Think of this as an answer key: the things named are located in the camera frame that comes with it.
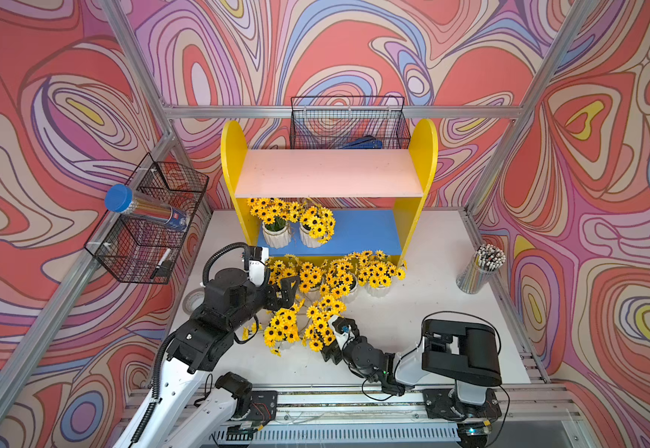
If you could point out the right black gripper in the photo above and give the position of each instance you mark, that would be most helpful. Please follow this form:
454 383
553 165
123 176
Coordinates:
333 352

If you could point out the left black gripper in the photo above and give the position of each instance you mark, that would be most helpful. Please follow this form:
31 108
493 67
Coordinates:
287 297

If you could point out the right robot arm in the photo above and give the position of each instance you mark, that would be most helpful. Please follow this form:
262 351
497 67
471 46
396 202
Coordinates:
465 352

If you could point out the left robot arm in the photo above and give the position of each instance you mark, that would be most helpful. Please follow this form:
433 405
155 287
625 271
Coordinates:
183 362

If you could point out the white tape roll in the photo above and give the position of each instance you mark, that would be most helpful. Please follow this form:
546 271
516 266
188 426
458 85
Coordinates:
193 300

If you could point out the yellow wooden shelf unit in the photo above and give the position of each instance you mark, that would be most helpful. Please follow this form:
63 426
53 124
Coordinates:
403 175

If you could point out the black marker in basket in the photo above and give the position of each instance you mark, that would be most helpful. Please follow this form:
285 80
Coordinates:
162 267

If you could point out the blue object in back basket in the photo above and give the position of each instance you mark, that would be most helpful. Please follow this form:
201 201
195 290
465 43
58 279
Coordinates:
366 142

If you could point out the clear cup of pencils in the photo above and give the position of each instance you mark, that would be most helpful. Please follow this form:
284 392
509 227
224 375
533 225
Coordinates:
487 259

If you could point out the clear tube blue cap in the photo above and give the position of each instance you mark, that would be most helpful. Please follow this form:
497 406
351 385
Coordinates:
125 201

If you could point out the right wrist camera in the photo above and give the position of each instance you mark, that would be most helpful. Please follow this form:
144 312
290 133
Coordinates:
344 329

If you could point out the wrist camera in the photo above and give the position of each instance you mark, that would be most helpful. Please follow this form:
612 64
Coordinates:
344 329
255 263

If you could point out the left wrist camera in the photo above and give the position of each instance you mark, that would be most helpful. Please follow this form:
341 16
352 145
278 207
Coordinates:
255 263

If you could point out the metal base rail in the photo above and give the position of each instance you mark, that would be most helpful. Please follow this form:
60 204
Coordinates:
529 416

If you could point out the black wire basket left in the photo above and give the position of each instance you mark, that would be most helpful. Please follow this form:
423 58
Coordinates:
128 248

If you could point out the black wire basket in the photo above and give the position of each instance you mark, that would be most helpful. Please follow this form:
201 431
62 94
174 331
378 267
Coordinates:
128 248
329 121

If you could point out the black wire basket back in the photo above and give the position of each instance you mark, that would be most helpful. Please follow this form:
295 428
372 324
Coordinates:
329 121

